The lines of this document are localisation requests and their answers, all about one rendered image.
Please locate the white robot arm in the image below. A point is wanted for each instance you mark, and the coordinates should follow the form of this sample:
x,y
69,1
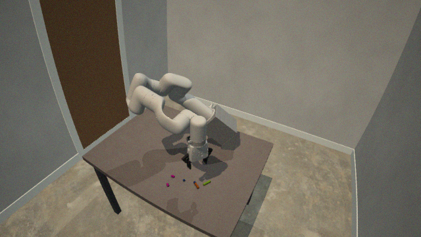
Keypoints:
x,y
146,93

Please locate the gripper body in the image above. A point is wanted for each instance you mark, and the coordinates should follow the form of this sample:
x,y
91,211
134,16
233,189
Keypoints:
x,y
196,153

